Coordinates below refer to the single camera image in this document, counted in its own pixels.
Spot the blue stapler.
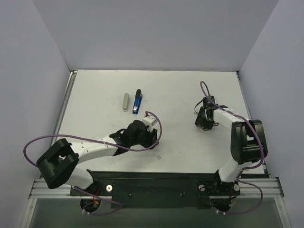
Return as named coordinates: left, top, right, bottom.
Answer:
left=132, top=89, right=143, bottom=114

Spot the beige stapler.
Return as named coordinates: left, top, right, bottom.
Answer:
left=122, top=93, right=130, bottom=111

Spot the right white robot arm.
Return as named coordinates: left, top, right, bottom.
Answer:
left=195, top=96, right=268, bottom=194

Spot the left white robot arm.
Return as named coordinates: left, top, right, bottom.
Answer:
left=36, top=116, right=160, bottom=196

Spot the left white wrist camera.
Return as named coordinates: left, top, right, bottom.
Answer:
left=142, top=114, right=158, bottom=132

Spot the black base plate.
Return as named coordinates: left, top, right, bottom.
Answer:
left=70, top=171, right=240, bottom=210

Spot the aluminium rail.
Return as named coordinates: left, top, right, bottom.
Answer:
left=29, top=178, right=285, bottom=199

